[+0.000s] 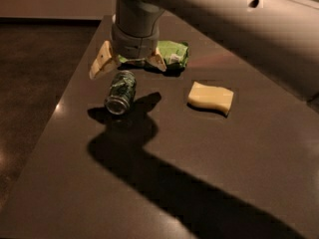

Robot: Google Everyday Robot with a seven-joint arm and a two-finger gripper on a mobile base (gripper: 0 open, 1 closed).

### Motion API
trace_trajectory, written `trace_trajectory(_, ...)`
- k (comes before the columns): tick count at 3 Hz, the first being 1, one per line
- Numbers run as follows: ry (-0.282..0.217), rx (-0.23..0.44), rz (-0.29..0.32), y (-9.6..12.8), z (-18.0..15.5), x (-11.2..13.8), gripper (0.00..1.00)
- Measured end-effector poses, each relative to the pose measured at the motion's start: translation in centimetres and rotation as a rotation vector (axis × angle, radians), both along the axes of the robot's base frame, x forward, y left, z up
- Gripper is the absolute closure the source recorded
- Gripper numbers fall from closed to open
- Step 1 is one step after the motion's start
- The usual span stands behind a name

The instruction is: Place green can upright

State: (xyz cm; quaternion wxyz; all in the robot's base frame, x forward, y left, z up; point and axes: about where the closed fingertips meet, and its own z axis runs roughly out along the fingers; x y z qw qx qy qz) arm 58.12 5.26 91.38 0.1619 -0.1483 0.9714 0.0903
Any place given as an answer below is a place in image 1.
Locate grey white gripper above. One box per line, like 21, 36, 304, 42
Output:
89, 24, 166, 80

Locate green soda can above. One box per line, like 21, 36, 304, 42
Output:
105, 71, 137, 115

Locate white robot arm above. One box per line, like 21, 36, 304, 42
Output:
111, 0, 319, 102

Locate green snack bag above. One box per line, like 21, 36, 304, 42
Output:
119, 41, 188, 71

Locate yellow sponge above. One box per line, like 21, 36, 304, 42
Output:
187, 82, 234, 116

